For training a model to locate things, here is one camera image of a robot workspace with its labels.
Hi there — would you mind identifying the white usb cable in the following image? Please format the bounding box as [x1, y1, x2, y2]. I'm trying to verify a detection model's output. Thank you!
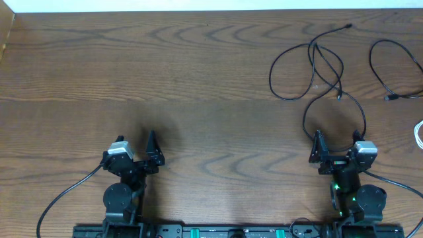
[414, 119, 423, 150]

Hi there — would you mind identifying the thin black cable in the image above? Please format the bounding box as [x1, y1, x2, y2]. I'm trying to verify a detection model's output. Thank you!
[368, 39, 423, 101]

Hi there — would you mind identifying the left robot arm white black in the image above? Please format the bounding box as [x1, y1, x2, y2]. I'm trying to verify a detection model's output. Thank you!
[100, 130, 165, 237]

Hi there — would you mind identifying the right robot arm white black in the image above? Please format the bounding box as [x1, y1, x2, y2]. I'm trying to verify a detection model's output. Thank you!
[309, 130, 387, 237]

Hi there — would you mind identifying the right camera black cable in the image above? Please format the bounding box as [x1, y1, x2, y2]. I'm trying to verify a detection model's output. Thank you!
[362, 170, 423, 238]

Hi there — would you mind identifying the camera black cable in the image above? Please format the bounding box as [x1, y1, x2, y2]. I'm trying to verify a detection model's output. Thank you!
[36, 164, 105, 238]
[362, 170, 423, 238]

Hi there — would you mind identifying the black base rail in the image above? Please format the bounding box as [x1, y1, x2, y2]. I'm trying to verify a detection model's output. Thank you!
[72, 223, 404, 238]

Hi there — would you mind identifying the left camera black cable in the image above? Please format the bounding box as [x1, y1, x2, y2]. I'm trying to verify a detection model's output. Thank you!
[36, 164, 105, 238]

